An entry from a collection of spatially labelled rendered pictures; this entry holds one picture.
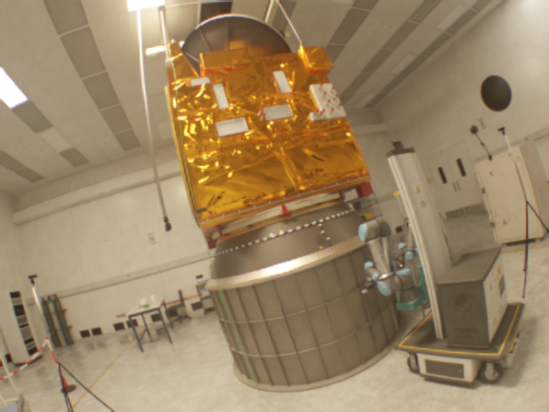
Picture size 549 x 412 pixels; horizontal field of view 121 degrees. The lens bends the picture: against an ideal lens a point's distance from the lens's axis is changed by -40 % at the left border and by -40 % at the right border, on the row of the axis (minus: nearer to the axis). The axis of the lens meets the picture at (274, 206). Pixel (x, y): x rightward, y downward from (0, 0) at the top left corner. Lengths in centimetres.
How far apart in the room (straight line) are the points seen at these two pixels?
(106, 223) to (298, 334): 712
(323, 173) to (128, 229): 659
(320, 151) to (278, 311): 166
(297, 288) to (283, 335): 48
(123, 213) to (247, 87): 628
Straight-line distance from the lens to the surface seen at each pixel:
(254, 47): 380
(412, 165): 205
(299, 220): 246
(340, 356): 256
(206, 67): 308
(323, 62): 351
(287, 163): 265
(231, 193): 242
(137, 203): 830
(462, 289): 176
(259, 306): 237
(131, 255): 817
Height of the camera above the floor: 146
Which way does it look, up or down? 7 degrees up
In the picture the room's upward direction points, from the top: 18 degrees counter-clockwise
